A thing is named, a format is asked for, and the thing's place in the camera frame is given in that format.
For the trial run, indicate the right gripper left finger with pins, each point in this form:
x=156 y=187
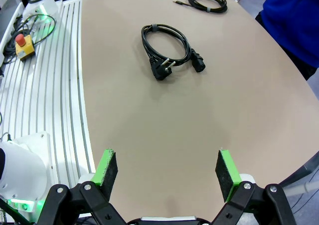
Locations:
x=104 y=175

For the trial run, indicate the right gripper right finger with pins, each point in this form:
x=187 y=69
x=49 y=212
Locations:
x=228 y=175

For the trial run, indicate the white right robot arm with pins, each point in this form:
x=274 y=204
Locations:
x=22 y=165

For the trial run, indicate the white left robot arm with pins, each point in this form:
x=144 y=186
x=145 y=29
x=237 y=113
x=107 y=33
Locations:
x=41 y=3

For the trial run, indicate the grey metal table leg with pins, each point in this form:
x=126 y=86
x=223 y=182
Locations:
x=301 y=170

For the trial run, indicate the yellow emergency stop box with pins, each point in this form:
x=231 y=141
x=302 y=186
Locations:
x=24 y=46

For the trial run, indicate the person in blue hoodie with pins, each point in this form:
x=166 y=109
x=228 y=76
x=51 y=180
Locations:
x=294 y=23

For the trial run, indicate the white slotted base plate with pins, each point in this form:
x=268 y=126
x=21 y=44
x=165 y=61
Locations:
x=57 y=97

